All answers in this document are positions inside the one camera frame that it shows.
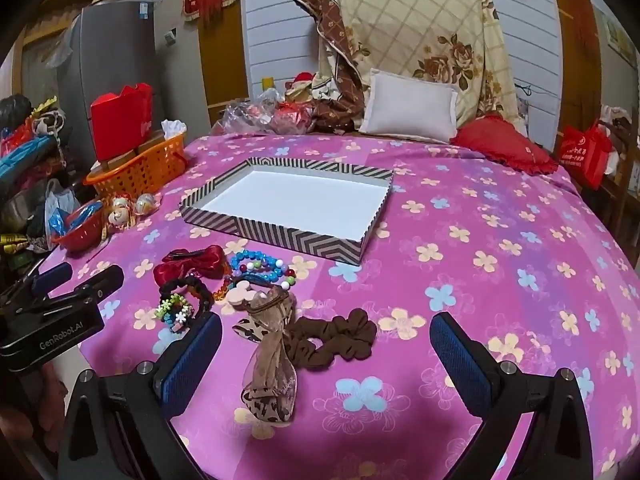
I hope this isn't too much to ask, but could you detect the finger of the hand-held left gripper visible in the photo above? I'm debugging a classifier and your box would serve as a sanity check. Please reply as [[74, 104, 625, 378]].
[[50, 264, 125, 311], [20, 261, 74, 301]]

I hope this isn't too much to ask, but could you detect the colourful flower bracelet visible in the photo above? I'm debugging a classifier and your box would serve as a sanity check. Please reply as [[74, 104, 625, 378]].
[[156, 294, 195, 333]]

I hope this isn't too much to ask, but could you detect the clear plastic bag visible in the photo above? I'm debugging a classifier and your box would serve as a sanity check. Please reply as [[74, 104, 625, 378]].
[[220, 87, 311, 136]]

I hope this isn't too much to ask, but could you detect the pink mouse hair tie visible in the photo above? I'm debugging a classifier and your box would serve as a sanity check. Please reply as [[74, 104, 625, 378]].
[[226, 274, 281, 306]]

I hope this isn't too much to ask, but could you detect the pink floral bedsheet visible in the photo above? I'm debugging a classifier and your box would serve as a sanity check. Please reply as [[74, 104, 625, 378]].
[[37, 132, 640, 480]]

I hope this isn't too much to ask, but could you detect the red gift bag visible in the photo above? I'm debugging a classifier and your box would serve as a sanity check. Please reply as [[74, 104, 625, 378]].
[[90, 84, 155, 161]]

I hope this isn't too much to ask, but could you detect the red plastic bowl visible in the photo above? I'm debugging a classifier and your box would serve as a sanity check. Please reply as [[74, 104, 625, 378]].
[[52, 200, 106, 252]]

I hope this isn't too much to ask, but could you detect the red bow hair clip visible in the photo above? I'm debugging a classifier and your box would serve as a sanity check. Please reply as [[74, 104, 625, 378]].
[[152, 245, 225, 286]]

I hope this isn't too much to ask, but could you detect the leopard ribbon hair tie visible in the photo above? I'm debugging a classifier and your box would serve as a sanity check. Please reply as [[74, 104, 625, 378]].
[[232, 290, 301, 423]]

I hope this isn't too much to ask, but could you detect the blue bead bracelet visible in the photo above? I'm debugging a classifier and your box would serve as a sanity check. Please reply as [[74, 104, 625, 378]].
[[244, 259, 286, 284]]

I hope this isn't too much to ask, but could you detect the floral quilt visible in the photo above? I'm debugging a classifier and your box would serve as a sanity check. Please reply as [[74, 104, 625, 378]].
[[295, 0, 521, 133]]

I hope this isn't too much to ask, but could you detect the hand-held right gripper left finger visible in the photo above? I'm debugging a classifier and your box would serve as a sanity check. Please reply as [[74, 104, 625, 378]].
[[57, 312, 223, 480]]

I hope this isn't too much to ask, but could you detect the red shopping bag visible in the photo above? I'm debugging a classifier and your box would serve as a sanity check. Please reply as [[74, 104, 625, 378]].
[[559, 119, 613, 191]]

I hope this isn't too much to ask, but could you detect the orange bead string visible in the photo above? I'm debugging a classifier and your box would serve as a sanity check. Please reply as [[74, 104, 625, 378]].
[[212, 275, 236, 303]]

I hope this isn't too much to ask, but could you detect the pile of colourful packages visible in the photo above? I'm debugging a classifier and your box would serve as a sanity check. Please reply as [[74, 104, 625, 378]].
[[0, 94, 76, 261]]

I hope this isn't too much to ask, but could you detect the blue plastic packet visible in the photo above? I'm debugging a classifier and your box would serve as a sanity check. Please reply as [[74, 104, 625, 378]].
[[47, 197, 101, 233]]

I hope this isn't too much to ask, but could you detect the plush toy with red hat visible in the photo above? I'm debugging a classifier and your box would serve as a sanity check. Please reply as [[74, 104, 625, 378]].
[[285, 72, 321, 106]]

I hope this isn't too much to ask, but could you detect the brown cardboard box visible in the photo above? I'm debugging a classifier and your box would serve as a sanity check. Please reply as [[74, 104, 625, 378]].
[[137, 130, 167, 154], [100, 149, 139, 169]]

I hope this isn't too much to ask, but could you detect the black scrunchie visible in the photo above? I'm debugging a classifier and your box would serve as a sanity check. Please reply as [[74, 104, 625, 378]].
[[157, 277, 216, 320]]

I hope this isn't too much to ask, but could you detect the grey refrigerator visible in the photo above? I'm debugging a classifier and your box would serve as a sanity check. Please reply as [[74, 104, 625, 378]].
[[57, 0, 173, 161]]

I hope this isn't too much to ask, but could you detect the orange plastic basket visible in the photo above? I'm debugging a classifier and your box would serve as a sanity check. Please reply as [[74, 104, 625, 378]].
[[82, 132, 188, 201]]

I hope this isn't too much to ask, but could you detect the white pillow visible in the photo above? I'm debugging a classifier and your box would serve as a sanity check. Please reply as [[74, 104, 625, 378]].
[[359, 68, 460, 143]]

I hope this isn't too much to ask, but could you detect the red cushion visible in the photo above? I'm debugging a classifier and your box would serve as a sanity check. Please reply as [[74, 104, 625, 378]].
[[450, 115, 560, 175]]

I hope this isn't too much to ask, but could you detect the wooden door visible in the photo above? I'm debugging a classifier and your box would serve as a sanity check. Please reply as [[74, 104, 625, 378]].
[[197, 0, 251, 111]]

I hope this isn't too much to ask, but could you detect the striped cardboard box tray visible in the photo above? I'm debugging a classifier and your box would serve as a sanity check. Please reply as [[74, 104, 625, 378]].
[[179, 156, 395, 264]]

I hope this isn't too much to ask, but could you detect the multicolour bead bracelet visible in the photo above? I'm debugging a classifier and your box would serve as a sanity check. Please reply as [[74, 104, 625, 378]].
[[229, 249, 297, 292]]

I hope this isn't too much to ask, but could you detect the brown scrunchie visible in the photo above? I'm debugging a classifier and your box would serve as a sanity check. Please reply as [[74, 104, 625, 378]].
[[287, 307, 378, 371]]

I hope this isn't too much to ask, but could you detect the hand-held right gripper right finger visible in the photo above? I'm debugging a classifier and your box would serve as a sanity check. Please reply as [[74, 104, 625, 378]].
[[429, 311, 608, 480]]

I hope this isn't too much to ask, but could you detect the wall picture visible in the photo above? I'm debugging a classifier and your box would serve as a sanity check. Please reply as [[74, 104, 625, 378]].
[[605, 12, 636, 61]]

